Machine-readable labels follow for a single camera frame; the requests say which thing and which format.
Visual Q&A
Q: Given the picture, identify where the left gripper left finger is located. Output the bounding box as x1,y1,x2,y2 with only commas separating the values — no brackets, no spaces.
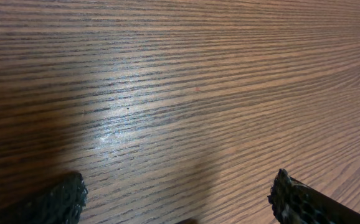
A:
0,172,88,224

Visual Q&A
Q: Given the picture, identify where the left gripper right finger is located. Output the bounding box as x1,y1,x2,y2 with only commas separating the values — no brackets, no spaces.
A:
268,169,360,224

